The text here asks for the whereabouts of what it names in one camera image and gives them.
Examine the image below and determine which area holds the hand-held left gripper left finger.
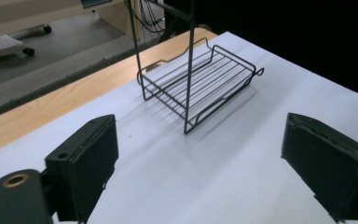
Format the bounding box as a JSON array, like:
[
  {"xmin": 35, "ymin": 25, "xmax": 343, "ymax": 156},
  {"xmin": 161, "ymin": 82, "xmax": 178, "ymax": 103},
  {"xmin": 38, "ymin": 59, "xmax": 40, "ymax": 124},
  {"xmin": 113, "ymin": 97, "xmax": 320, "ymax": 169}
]
[{"xmin": 44, "ymin": 113, "xmax": 119, "ymax": 224}]

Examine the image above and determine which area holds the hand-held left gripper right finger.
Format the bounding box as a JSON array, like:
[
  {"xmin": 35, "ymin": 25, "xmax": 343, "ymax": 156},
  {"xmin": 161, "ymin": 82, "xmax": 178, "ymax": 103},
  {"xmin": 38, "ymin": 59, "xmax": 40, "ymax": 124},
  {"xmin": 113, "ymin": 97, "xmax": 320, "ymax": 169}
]
[{"xmin": 281, "ymin": 112, "xmax": 358, "ymax": 224}]

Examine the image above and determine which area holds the black wire rack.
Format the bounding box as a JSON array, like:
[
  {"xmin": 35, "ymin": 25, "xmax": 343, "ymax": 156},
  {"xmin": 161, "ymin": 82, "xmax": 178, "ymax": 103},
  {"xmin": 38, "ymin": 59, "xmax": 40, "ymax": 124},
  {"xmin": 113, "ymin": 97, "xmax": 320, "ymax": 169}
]
[{"xmin": 126, "ymin": 0, "xmax": 266, "ymax": 135}]

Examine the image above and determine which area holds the black curtain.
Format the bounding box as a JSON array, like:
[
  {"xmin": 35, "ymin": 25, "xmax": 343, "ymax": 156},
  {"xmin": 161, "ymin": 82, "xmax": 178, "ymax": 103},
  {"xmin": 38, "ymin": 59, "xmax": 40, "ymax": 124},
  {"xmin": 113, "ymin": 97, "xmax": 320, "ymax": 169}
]
[{"xmin": 164, "ymin": 0, "xmax": 358, "ymax": 101}]

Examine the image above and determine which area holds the white chair base with casters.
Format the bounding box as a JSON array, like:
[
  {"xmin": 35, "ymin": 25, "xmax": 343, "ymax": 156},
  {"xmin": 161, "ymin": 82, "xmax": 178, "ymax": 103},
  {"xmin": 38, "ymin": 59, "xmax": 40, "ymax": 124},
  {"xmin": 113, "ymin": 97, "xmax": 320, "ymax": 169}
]
[{"xmin": 0, "ymin": 23, "xmax": 53, "ymax": 60}]

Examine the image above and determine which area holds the black metal crossbar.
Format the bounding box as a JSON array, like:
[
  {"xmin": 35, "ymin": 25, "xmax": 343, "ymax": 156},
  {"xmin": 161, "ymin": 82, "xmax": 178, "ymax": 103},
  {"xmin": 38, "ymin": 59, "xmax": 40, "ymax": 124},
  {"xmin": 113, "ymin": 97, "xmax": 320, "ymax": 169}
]
[{"xmin": 162, "ymin": 0, "xmax": 198, "ymax": 23}]

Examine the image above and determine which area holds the hanging cable bundle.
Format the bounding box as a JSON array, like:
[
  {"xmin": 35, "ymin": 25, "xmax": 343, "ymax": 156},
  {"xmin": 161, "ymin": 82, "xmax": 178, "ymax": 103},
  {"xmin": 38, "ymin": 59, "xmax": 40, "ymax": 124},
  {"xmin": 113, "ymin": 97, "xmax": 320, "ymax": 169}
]
[{"xmin": 123, "ymin": 0, "xmax": 170, "ymax": 35}]

